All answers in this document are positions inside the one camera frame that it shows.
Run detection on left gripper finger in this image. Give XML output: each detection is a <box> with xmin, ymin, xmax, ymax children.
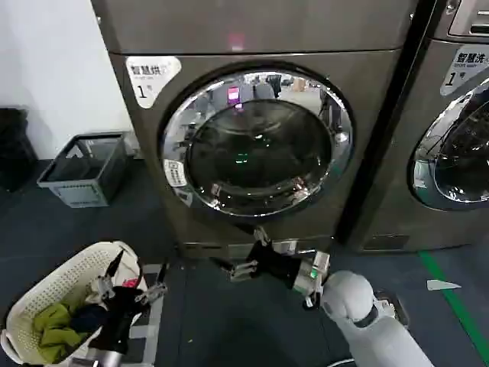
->
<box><xmin>141</xmin><ymin>262</ymin><xmax>169</xmax><ymax>304</ymax></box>
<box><xmin>96</xmin><ymin>250</ymin><xmax>125</xmax><ymax>304</ymax></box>

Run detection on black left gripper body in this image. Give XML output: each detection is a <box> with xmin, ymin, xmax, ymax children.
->
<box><xmin>89</xmin><ymin>286</ymin><xmax>146</xmax><ymax>356</ymax></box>

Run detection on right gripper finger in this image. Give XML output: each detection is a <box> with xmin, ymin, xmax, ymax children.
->
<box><xmin>233</xmin><ymin>223</ymin><xmax>274</xmax><ymax>248</ymax></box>
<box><xmin>209</xmin><ymin>257</ymin><xmax>258</xmax><ymax>284</ymax></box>

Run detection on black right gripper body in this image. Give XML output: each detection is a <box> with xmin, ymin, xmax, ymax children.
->
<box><xmin>246</xmin><ymin>240</ymin><xmax>306</xmax><ymax>289</ymax></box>

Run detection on dark navy garment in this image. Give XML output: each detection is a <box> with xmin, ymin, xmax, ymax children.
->
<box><xmin>70</xmin><ymin>304</ymin><xmax>108</xmax><ymax>334</ymax></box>

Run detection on grey floor tape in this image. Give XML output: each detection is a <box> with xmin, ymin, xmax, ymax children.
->
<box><xmin>131</xmin><ymin>262</ymin><xmax>170</xmax><ymax>367</ymax></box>

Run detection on cream perforated laundry basket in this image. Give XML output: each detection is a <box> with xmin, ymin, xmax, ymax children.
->
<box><xmin>0</xmin><ymin>240</ymin><xmax>150</xmax><ymax>367</ymax></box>

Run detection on olive green garment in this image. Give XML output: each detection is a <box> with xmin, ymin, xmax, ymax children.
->
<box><xmin>32</xmin><ymin>304</ymin><xmax>93</xmax><ymax>359</ymax></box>

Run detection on round glass dryer door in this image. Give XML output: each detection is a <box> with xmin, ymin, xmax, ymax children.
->
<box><xmin>156</xmin><ymin>60</ymin><xmax>358</xmax><ymax>219</ymax></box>

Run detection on grey plastic crate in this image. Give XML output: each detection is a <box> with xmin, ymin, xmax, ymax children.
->
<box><xmin>37</xmin><ymin>132</ymin><xmax>129</xmax><ymax>208</ymax></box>

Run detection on grey front-load dryer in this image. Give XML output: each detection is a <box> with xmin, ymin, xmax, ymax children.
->
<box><xmin>89</xmin><ymin>0</ymin><xmax>439</xmax><ymax>265</ymax></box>

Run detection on white code sticker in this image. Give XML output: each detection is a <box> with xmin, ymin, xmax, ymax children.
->
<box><xmin>163</xmin><ymin>158</ymin><xmax>189</xmax><ymax>189</ymax></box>

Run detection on grey dryer with drawer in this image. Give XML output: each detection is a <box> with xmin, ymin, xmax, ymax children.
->
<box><xmin>345</xmin><ymin>0</ymin><xmax>489</xmax><ymax>255</ymax></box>

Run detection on white arrow floor sticker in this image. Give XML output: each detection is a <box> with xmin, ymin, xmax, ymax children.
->
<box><xmin>426</xmin><ymin>279</ymin><xmax>464</xmax><ymax>294</ymax></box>

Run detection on green floor tape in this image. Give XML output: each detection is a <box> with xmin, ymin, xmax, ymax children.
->
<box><xmin>417</xmin><ymin>250</ymin><xmax>489</xmax><ymax>367</ymax></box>

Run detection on white number label sticker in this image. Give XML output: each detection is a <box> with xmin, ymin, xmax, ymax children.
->
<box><xmin>439</xmin><ymin>47</ymin><xmax>489</xmax><ymax>97</ymax></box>
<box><xmin>125</xmin><ymin>56</ymin><xmax>183</xmax><ymax>110</ymax></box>

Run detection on chrome-rimmed round glass door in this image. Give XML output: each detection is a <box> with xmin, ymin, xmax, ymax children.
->
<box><xmin>406</xmin><ymin>76</ymin><xmax>489</xmax><ymax>212</ymax></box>

